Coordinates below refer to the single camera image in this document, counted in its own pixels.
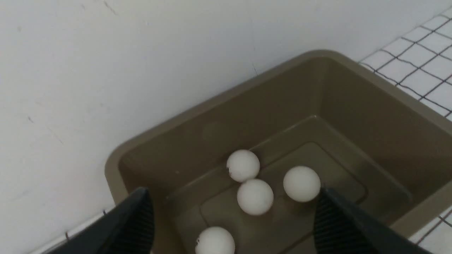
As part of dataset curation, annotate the white grid-pattern tablecloth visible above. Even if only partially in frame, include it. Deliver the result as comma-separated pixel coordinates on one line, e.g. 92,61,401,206
23,0,451,254

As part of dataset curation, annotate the olive green plastic bin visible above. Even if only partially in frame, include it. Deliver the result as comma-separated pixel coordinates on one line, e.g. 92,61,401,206
105,50,452,254

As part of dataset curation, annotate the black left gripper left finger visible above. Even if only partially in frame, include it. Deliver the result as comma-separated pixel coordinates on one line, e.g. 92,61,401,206
50,187,155,254

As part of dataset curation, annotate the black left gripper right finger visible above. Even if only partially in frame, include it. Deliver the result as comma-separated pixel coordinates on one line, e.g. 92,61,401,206
313,187,428,254

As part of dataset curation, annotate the white ping-pong ball with logo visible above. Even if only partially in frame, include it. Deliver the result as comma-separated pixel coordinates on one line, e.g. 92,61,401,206
226,150,260,183

